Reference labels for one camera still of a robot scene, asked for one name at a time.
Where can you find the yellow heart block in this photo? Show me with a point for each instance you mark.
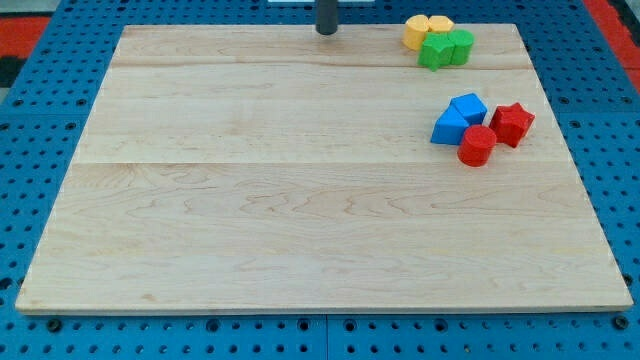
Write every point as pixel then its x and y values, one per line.
pixel 415 31

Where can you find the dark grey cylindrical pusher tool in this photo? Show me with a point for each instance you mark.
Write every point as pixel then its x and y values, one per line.
pixel 326 22

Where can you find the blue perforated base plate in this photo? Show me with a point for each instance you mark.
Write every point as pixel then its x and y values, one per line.
pixel 54 54

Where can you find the red cylinder block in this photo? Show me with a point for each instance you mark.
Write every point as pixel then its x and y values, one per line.
pixel 476 146

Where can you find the green star block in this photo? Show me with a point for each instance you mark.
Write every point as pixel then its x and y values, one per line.
pixel 436 51

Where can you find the red star block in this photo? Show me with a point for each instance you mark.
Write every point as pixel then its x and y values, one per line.
pixel 511 123

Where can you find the yellow hexagon block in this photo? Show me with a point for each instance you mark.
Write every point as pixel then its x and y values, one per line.
pixel 440 24

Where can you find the green cylinder block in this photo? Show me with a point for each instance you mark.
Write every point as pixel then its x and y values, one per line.
pixel 463 41

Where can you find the light wooden board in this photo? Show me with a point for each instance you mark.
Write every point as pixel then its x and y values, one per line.
pixel 271 170

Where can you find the blue cube block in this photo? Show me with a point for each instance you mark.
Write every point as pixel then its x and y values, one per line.
pixel 471 107

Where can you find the blue triangle block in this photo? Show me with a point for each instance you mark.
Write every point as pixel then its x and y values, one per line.
pixel 449 127

